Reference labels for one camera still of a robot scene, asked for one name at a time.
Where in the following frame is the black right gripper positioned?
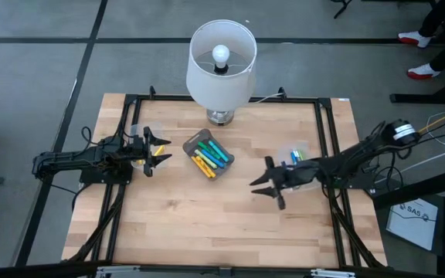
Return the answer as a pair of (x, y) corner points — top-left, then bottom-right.
(249, 155), (321, 211)

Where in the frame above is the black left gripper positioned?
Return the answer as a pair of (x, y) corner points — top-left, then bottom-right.
(121, 126), (172, 178)

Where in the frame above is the yellow highlighter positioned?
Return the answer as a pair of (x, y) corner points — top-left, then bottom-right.
(136, 144), (166, 167)
(196, 155), (217, 179)
(190, 155), (212, 179)

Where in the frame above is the light blue highlighter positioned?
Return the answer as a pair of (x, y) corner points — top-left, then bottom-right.
(201, 148), (226, 169)

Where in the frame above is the teal highlighter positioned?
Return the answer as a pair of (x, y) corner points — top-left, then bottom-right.
(207, 140), (230, 164)

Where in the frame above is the clear plastic bin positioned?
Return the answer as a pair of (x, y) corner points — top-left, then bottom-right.
(275, 140), (319, 193)
(129, 121), (168, 171)

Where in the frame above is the smoky grey plastic bin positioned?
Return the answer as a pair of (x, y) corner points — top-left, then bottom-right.
(182, 128), (236, 181)

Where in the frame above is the silver table lamp white shade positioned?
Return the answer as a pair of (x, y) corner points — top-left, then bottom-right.
(185, 19), (258, 127)

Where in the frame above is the white printed paper sheet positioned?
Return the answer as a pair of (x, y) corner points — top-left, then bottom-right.
(386, 198), (439, 252)

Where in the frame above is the person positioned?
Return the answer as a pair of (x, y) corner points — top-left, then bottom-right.
(398, 0), (445, 81)

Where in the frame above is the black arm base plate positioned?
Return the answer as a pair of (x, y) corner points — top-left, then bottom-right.
(79, 165), (134, 185)
(321, 175), (376, 191)

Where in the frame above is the black aluminium table frame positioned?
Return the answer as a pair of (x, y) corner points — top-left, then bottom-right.
(62, 85), (388, 278)

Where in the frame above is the white lamp power cord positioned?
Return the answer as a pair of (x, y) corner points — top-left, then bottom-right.
(251, 92), (285, 105)

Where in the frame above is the silver aluminium bracket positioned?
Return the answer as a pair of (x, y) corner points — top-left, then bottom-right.
(97, 265), (141, 277)
(311, 269), (355, 278)

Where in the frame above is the white floor cable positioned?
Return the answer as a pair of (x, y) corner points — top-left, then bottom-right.
(375, 141), (445, 182)

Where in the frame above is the yellow power cable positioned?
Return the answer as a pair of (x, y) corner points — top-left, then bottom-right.
(417, 106), (445, 136)

